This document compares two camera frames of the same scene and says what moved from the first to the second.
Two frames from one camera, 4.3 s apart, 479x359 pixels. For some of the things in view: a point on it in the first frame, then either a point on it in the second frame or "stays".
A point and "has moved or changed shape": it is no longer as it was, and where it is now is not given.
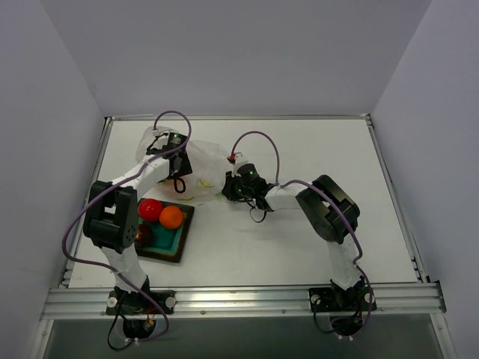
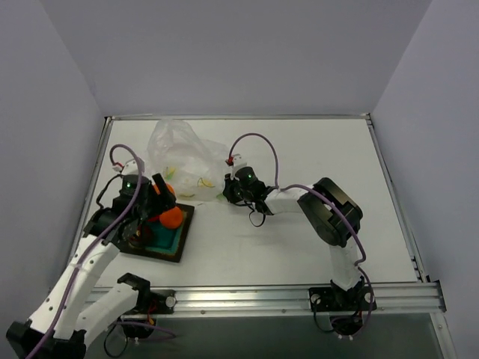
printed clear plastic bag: (209, 162) has moved or changed shape
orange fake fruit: (171, 217) stays
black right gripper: (229, 185) stays
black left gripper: (183, 164) to (150, 202)
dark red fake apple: (144, 235) stays
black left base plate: (120, 302) stays
